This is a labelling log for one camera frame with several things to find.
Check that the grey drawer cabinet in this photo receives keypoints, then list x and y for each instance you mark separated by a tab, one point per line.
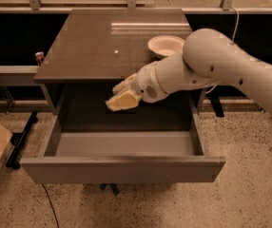
94	51

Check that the open grey top drawer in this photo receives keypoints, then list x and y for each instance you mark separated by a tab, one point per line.
104	147

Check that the red soda can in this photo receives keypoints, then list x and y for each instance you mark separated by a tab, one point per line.
39	56

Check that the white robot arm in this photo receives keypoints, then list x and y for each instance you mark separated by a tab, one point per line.
208	58

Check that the black metal floor bar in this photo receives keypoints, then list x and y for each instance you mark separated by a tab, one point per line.
18	140

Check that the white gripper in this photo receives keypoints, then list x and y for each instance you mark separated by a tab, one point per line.
146	82

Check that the white paper bowl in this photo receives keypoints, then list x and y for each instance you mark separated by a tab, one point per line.
165	45

